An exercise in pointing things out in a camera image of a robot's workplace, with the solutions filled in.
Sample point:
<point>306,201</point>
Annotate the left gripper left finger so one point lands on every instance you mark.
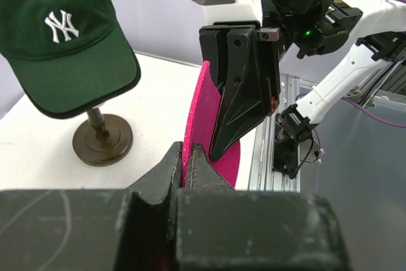
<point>128,228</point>

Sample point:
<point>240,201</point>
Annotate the dark green NY cap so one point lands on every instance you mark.
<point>68,55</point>

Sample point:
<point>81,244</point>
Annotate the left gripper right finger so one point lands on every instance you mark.
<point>218,228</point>

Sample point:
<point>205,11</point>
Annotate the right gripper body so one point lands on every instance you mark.
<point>323,29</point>

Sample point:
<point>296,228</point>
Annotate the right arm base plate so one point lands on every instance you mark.
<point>286,158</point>

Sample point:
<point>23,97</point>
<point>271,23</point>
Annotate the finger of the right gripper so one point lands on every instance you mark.
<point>251,87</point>
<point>214,49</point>

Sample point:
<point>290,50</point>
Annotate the brown mannequin stand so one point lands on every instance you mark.
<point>103,139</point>

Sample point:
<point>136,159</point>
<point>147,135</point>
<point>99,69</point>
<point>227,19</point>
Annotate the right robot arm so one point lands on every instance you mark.
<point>379,37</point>

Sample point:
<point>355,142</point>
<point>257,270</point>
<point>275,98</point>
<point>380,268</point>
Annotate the pink cap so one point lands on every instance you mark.
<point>200,128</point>

